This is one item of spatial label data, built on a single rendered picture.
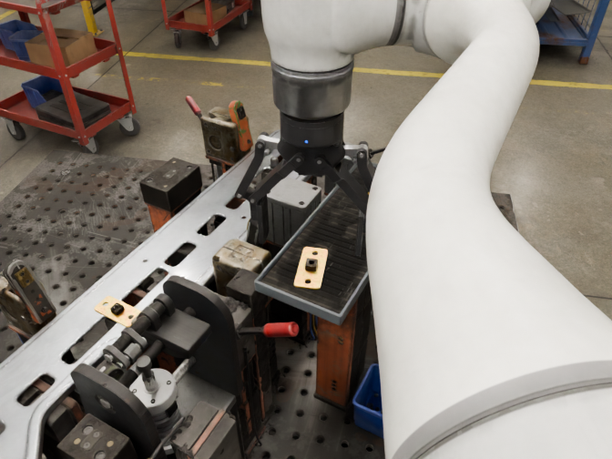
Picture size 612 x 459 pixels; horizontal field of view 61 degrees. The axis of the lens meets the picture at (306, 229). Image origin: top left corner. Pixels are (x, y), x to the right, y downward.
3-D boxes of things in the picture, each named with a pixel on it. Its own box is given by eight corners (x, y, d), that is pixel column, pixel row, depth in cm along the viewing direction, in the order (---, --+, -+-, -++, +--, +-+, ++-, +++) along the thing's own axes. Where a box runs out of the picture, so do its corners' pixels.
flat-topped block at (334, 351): (333, 362, 119) (341, 208, 90) (365, 377, 116) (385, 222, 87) (312, 397, 112) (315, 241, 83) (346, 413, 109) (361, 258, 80)
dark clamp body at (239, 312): (225, 399, 112) (202, 274, 87) (278, 427, 107) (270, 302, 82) (194, 441, 105) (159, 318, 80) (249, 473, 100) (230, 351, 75)
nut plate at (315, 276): (303, 248, 80) (303, 241, 80) (328, 250, 80) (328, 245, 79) (293, 287, 74) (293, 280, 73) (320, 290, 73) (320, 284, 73)
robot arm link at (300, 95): (280, 38, 60) (281, 86, 64) (261, 70, 53) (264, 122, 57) (358, 44, 59) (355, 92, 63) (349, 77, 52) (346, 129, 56)
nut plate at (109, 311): (93, 310, 92) (91, 305, 91) (108, 295, 94) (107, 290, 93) (127, 328, 89) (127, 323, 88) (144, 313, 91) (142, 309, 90)
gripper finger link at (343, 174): (316, 145, 66) (324, 138, 65) (370, 203, 70) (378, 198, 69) (311, 162, 63) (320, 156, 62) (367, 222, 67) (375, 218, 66)
